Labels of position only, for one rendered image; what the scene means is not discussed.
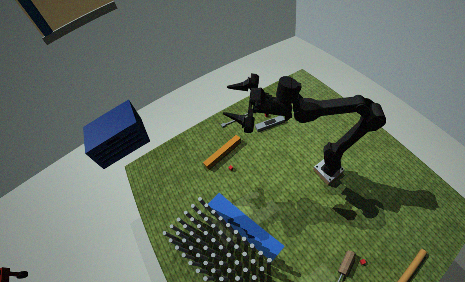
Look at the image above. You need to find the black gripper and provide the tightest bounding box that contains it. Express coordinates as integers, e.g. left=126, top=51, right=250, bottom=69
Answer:
left=223, top=73, right=275, bottom=133

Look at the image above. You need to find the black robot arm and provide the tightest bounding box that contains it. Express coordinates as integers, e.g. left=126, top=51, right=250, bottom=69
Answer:
left=250, top=76, right=386, bottom=177

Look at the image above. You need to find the orange rectangular bar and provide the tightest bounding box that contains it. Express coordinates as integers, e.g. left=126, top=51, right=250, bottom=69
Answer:
left=203, top=135, right=241, bottom=169

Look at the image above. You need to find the blue flat strip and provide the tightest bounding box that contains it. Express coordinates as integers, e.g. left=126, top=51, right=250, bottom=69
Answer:
left=208, top=193, right=284, bottom=261

